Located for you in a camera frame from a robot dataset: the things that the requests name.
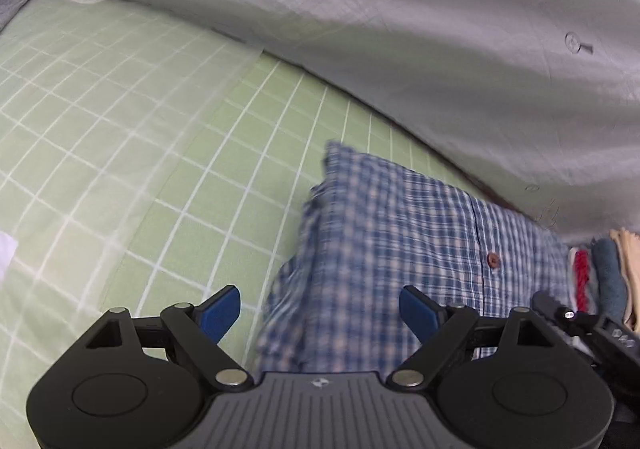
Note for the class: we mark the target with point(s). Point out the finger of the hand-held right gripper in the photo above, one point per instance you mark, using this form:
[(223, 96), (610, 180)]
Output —
[(557, 309)]

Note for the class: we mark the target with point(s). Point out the blue plaid shirt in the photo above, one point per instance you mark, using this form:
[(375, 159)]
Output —
[(400, 239)]

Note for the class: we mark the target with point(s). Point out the large white tape patch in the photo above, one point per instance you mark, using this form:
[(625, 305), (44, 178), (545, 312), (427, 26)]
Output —
[(6, 251)]

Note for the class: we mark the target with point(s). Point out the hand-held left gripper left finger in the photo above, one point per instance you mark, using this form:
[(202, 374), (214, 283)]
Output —
[(220, 311)]

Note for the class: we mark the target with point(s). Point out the teal folded towel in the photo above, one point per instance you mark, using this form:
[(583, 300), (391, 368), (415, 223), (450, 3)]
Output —
[(610, 274)]

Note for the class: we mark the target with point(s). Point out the grey carrot-print hanging sheet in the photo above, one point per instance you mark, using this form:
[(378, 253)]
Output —
[(425, 54)]

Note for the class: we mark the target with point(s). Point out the green checked bed sheet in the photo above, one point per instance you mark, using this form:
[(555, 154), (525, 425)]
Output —
[(125, 139)]

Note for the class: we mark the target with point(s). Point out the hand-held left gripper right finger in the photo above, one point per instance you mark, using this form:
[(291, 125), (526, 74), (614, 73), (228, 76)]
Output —
[(420, 311)]

